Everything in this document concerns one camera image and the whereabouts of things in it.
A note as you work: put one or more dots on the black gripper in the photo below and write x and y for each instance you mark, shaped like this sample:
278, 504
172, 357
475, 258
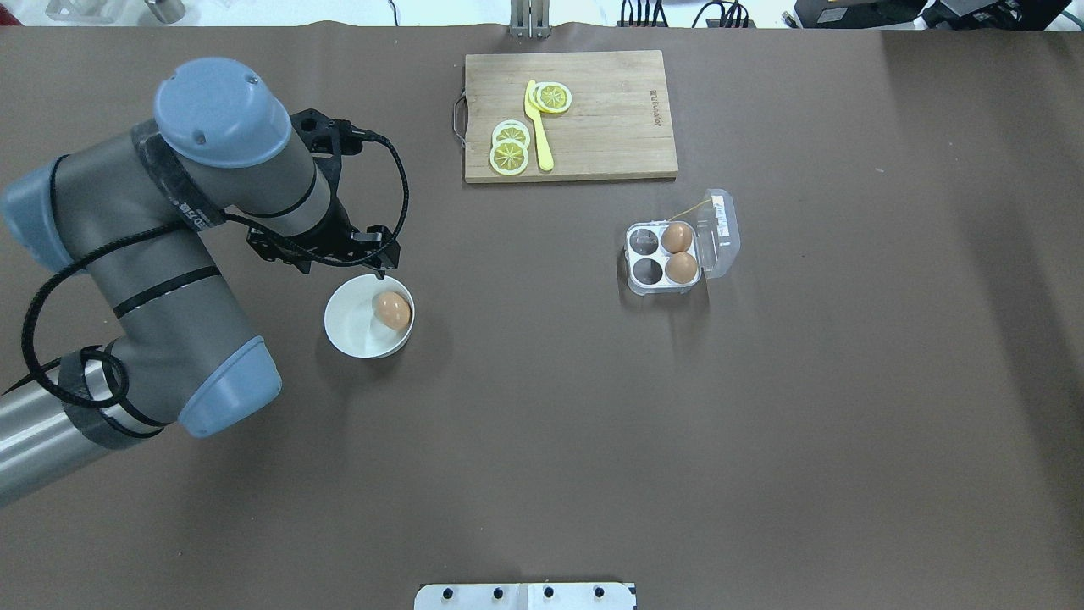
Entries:
332, 230

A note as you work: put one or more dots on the brown egg from bowl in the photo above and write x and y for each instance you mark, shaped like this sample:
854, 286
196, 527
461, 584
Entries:
393, 310

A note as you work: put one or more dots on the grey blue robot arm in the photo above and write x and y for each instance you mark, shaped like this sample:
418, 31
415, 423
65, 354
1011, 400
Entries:
219, 148

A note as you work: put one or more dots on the clear plastic egg box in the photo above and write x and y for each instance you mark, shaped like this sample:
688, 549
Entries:
716, 244

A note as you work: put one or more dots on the brown egg in box far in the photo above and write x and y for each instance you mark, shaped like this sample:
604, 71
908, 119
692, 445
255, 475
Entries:
677, 237

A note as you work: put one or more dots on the brown egg in box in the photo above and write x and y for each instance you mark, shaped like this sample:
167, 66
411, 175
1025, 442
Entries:
682, 268
677, 237

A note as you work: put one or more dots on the brown egg in box near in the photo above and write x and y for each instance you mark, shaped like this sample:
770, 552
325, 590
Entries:
682, 268

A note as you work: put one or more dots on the white ceramic bowl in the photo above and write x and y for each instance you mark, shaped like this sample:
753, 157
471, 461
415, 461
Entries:
350, 324

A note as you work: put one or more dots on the lemon slice upper pair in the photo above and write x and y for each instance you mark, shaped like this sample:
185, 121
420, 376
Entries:
511, 129

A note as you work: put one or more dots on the yellow plastic knife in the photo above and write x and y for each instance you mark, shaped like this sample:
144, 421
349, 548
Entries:
545, 158

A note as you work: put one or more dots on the lemon slice single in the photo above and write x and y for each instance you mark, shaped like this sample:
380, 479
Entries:
551, 97

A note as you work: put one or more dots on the wooden cutting board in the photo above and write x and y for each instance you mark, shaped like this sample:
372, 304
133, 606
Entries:
619, 125

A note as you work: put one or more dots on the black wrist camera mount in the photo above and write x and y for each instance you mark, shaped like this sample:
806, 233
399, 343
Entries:
325, 136

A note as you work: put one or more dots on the aluminium frame post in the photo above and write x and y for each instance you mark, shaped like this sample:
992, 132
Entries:
530, 19

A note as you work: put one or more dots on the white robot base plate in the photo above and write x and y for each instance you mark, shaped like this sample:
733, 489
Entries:
527, 595

